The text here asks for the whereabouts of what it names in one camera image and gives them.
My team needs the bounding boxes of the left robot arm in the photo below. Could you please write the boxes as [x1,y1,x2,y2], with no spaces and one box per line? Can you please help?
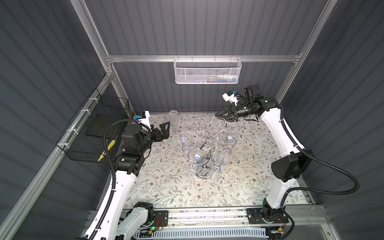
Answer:
[82,119,170,240]

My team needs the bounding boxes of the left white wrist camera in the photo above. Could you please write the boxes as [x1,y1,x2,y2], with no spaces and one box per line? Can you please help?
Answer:
[133,111,150,127]

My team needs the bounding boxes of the hanging glass front centre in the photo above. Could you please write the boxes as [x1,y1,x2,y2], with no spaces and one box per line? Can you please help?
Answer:
[211,150,230,174]

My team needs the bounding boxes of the floral table mat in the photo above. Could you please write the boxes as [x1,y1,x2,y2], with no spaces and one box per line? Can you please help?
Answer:
[124,120,280,209]

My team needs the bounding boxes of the chrome wine glass rack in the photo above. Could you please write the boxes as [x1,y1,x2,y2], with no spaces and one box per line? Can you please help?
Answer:
[185,117,228,180]

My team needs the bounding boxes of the items in white basket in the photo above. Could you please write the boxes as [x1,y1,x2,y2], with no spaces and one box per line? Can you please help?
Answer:
[195,75,239,84]

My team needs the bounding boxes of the black pad in basket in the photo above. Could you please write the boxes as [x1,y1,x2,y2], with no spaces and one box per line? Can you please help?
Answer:
[86,115,119,138]

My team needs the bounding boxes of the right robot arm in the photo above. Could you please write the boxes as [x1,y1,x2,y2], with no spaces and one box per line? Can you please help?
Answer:
[215,85,311,223]

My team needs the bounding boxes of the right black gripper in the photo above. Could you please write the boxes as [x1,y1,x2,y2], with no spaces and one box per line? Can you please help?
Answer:
[214,104,253,123]

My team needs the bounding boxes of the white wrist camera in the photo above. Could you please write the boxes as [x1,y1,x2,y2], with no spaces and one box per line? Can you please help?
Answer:
[222,91,239,106]
[133,111,150,127]

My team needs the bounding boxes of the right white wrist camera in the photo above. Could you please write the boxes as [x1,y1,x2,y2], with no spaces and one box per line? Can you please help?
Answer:
[222,91,239,106]

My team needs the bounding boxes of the clear champagne flute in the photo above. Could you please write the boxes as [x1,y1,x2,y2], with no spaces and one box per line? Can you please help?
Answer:
[169,110,179,136]
[194,118,205,128]

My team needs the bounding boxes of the hanging glass right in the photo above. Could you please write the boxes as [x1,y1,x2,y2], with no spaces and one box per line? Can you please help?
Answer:
[222,132,238,155]

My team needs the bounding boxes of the hanging glass front left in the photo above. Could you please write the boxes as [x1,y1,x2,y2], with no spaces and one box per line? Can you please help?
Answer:
[188,148,207,172]

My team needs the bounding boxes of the white wire mesh basket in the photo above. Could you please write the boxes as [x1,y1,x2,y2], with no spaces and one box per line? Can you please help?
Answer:
[173,58,242,85]

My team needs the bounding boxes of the black wire mesh basket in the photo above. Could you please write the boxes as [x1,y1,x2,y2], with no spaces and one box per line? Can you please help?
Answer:
[57,90,131,164]

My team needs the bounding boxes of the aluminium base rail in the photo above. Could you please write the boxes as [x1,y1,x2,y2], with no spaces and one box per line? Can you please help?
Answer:
[83,205,328,232]

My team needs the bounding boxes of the hanging glass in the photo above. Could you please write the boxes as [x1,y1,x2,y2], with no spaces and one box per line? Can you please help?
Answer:
[222,132,238,155]
[188,148,207,172]
[211,150,230,174]

